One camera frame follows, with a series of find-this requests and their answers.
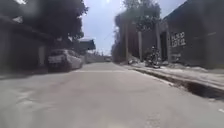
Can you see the dark low building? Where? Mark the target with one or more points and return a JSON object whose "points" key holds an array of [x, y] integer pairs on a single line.
{"points": [[20, 50]]}

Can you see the large dark tree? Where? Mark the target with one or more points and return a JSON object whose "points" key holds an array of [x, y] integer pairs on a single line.
{"points": [[55, 16]]}

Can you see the dark roadside gutter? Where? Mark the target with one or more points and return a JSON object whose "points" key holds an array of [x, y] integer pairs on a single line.
{"points": [[196, 88]]}

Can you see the grey concrete pavement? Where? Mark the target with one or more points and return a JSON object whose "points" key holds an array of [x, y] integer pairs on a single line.
{"points": [[190, 75]]}

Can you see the white car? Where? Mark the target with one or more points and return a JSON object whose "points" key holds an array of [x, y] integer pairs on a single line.
{"points": [[63, 60]]}

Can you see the building with blue awning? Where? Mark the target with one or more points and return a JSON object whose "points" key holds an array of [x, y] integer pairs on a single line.
{"points": [[87, 46]]}

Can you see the grey concrete road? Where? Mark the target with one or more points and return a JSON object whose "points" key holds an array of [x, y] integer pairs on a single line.
{"points": [[100, 96]]}

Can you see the tall leafy tree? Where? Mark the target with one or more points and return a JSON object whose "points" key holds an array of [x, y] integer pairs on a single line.
{"points": [[143, 13]]}

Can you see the motorcycle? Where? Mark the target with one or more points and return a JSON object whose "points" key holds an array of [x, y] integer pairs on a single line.
{"points": [[153, 57]]}

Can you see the dark building with painted wall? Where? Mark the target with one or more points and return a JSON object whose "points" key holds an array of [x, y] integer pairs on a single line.
{"points": [[193, 36]]}

